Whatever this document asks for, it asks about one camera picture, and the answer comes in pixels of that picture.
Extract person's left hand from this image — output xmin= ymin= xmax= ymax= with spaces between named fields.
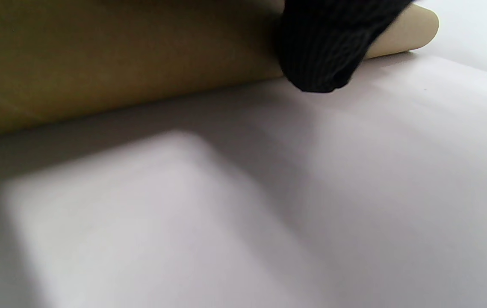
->
xmin=275 ymin=0 xmax=415 ymax=93

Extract brown cardboard mailing tube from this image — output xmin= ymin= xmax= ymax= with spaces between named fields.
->
xmin=0 ymin=0 xmax=440 ymax=142

